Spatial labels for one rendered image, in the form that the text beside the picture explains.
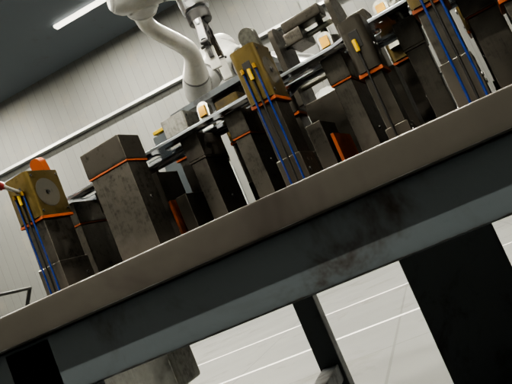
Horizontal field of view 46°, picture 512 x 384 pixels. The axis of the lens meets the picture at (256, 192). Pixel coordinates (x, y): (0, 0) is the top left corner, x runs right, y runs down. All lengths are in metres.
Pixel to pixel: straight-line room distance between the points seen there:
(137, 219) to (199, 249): 0.70
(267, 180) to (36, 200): 0.55
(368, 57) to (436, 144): 0.54
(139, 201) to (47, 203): 0.27
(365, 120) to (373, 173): 0.67
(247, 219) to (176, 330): 0.17
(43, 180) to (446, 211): 1.10
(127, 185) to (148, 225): 0.10
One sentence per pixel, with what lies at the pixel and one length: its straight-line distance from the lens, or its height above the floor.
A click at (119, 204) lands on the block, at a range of 1.40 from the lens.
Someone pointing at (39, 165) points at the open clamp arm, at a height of 1.08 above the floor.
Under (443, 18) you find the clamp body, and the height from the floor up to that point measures 0.89.
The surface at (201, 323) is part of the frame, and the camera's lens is 0.74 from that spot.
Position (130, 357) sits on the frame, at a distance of 0.78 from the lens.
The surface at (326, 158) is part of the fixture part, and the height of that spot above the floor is 0.79.
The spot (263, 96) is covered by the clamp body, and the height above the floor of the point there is 0.94.
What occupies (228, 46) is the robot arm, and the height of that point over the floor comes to 1.47.
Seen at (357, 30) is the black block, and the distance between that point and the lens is 1.17.
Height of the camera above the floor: 0.63
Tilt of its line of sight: 7 degrees up
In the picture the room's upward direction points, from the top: 23 degrees counter-clockwise
